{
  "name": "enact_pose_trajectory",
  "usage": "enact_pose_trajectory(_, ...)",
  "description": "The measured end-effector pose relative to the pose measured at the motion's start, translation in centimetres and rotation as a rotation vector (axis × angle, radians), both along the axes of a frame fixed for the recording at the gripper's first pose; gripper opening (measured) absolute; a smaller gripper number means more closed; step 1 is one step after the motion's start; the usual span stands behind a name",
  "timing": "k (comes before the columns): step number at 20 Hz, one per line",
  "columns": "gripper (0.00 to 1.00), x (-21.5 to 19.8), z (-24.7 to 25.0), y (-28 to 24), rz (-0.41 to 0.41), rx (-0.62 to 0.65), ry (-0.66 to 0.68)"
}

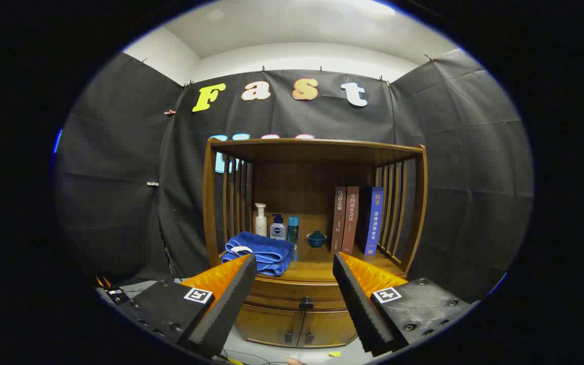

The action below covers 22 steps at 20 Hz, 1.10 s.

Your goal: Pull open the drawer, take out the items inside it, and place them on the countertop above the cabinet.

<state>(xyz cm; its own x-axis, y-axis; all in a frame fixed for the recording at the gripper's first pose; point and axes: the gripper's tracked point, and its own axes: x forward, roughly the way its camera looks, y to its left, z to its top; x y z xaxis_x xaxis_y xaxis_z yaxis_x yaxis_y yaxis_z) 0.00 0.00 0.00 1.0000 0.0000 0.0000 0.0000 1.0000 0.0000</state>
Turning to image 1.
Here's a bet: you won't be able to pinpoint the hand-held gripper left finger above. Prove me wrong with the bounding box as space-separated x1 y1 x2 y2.
129 253 258 358

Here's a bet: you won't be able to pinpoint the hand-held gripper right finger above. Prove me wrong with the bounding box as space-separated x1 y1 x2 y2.
333 252 475 355

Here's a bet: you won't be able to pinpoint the wooden drawer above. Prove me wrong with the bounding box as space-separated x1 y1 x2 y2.
244 278 353 311

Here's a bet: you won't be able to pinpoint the wooden cabinet door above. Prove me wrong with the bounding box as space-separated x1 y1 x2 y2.
235 304 305 348
297 310 358 349

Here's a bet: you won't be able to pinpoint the wooden cabinet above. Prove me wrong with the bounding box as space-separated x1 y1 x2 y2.
202 137 428 349

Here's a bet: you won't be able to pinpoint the folded blue towel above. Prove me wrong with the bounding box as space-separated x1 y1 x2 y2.
221 231 294 277

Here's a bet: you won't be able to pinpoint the reddish brown book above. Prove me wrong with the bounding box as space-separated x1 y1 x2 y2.
341 186 360 255

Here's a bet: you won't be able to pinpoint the white pump bottle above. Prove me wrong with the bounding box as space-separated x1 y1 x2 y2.
254 203 268 238

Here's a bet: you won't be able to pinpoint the blue book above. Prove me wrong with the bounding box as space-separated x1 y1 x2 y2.
360 186 385 256

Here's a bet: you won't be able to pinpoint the dark brown book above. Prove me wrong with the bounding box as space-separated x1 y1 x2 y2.
331 186 347 254

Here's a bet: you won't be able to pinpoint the white bottle blue cap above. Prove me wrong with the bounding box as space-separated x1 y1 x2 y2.
270 214 287 241

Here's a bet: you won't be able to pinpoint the clear blue bottle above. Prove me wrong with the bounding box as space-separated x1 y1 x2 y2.
287 215 301 250

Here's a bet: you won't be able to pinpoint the black backdrop cloth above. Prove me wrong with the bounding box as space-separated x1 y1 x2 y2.
54 48 535 305

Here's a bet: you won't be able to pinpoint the floor cables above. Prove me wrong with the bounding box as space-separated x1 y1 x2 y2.
216 349 272 365

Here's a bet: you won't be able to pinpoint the black device orange wires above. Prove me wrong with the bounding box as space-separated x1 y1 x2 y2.
97 276 130 305

